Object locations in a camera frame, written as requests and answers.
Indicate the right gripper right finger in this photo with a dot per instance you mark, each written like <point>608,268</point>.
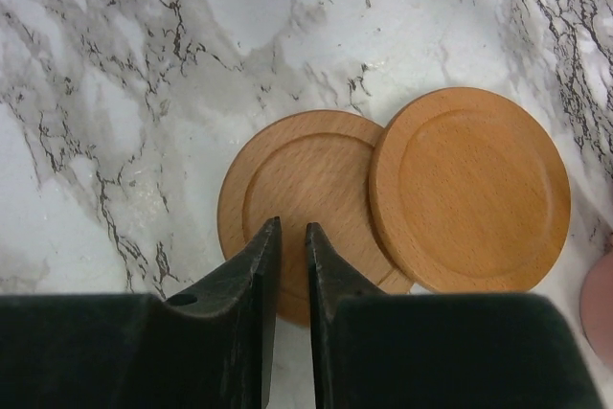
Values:
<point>371,349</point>

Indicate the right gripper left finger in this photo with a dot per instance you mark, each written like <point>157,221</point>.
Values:
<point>208,346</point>

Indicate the cork coaster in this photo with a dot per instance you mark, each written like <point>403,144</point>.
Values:
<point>308,167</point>
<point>469,193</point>

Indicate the pink mug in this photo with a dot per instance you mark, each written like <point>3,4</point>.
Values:
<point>595,308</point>

